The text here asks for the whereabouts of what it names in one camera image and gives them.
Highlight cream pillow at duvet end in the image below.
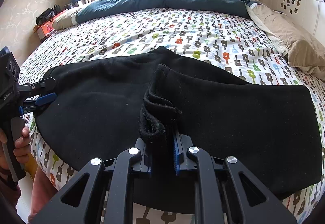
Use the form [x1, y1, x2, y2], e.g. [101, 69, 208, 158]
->
[52, 6, 84, 31]

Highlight dark teal duvet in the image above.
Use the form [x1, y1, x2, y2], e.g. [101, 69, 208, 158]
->
[76, 0, 257, 24]

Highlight black pants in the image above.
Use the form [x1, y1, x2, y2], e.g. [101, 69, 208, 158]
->
[34, 47, 322, 214]

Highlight beige pillow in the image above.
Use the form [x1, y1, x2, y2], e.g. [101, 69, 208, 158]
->
[246, 3, 324, 80]

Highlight black bag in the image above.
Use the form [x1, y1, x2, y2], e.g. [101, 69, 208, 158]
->
[36, 4, 62, 25]

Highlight person's left hand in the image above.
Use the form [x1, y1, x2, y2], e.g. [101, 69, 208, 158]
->
[1, 127, 31, 170]

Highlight guitar-pattern bed sheet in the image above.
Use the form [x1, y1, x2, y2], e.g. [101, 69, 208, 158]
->
[20, 9, 324, 223]

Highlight person's leg red clothing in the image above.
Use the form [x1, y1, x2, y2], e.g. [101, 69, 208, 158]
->
[28, 167, 58, 223]

